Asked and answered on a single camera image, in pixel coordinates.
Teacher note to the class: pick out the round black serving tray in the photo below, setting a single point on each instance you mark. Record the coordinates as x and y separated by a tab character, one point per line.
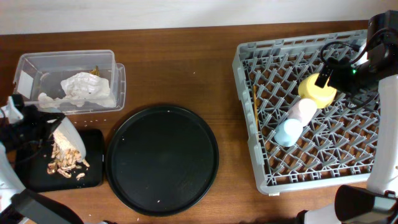
162	160

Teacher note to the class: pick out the wooden chopstick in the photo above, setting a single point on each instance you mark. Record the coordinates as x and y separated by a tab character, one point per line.
254	91

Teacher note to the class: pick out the pink cup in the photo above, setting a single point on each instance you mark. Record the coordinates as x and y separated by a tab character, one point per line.
303	111

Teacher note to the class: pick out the black rectangular tray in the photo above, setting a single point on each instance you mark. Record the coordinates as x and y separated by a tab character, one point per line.
32	169

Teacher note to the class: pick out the yellow bowl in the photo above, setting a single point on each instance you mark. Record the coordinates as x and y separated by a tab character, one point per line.
323	97

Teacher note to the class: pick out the grey plate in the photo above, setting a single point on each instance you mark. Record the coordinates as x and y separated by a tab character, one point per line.
67	143

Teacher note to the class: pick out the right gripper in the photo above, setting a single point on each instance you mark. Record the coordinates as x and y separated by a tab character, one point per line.
339	68

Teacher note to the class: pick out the clear plastic waste bin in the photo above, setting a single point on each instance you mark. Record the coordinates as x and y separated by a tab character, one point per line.
38	73

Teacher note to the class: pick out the gold foil wrapper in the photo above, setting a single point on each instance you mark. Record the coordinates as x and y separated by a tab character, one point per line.
95	71

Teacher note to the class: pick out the grey dishwasher rack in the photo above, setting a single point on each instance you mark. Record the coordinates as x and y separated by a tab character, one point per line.
337	147

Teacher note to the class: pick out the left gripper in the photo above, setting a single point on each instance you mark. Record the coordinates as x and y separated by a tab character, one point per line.
41	119

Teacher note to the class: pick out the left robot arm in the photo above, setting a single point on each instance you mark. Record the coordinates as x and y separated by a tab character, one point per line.
20	203

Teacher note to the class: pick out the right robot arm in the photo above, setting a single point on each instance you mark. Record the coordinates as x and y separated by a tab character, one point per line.
377	203

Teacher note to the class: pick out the white napkin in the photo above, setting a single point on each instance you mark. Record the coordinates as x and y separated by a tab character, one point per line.
81	88

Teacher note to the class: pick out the food scraps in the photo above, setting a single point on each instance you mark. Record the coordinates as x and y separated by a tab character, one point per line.
65	169

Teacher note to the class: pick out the blue cup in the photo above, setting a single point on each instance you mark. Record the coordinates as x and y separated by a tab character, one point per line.
288	132

